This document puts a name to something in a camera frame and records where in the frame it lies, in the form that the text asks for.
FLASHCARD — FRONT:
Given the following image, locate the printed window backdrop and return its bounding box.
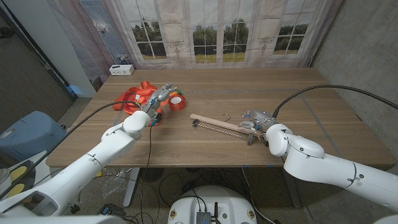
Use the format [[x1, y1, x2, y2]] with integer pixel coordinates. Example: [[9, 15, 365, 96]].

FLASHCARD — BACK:
[[46, 0, 345, 91]]

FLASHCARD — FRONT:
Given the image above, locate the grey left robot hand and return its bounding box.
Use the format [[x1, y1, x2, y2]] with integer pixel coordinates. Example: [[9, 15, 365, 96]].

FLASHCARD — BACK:
[[141, 82, 178, 121]]

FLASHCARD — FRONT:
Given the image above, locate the blue plastic bin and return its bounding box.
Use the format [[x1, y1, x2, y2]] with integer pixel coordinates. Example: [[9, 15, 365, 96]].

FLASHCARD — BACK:
[[0, 111, 67, 162]]

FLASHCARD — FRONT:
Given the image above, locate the wooden slat clip hanger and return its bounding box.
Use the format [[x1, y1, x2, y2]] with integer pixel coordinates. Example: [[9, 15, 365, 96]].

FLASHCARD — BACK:
[[189, 113, 262, 146]]

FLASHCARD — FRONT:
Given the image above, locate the orange satin ribbon roll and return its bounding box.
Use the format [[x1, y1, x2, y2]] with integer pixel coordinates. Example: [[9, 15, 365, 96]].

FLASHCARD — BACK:
[[112, 80, 187, 127]]

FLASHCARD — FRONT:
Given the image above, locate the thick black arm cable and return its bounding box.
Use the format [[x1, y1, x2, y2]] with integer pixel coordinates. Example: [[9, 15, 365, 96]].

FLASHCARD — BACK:
[[272, 84, 398, 118], [0, 100, 142, 200]]

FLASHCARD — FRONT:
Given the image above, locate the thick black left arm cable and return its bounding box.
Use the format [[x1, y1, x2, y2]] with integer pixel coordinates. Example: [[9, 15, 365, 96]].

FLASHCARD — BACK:
[[0, 100, 142, 200]]

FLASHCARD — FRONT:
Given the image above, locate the thin black left wrist cable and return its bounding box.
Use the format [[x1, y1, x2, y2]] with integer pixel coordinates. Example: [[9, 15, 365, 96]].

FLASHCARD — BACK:
[[140, 124, 154, 224]]

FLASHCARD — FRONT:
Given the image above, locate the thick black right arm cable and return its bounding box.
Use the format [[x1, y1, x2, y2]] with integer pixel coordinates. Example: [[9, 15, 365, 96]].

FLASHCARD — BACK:
[[272, 84, 398, 118]]

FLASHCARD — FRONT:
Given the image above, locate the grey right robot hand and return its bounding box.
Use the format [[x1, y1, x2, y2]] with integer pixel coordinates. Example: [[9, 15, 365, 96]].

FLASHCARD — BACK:
[[239, 109, 277, 134]]

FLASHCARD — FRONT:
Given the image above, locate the white table leg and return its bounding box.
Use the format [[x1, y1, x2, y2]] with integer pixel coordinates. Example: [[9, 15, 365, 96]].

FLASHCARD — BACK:
[[123, 167, 141, 208]]

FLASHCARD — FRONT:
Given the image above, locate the black yellow foot pedal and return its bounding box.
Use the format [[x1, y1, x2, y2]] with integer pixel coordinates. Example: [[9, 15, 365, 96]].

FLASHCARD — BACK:
[[6, 160, 37, 200]]

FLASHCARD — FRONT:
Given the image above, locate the white robot torso base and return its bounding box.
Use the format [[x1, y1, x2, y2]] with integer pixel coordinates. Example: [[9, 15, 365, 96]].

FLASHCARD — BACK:
[[167, 185, 258, 224]]

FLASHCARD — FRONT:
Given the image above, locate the white power box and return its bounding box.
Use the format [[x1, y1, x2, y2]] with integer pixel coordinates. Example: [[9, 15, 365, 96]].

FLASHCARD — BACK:
[[109, 64, 135, 77]]

